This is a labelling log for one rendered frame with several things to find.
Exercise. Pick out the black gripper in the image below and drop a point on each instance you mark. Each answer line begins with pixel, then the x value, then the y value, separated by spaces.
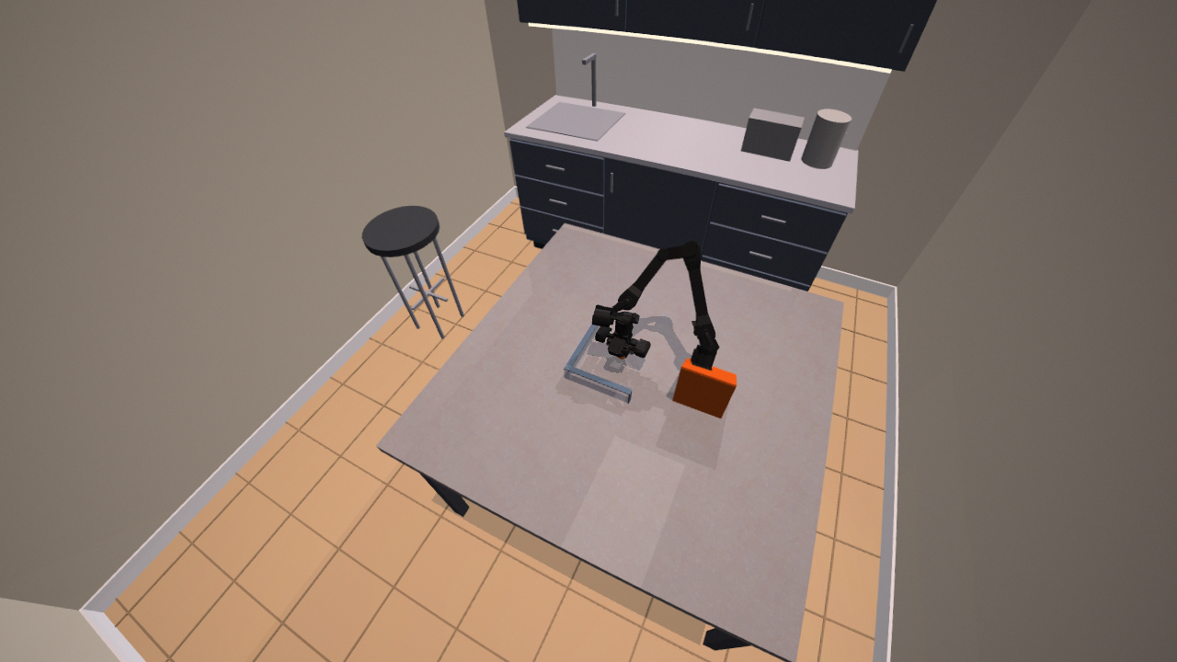
pixel 637 347

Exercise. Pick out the clear low glass wall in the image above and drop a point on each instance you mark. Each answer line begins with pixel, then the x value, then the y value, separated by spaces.
pixel 589 383

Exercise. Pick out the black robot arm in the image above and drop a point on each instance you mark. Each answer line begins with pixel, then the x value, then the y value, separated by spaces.
pixel 704 354

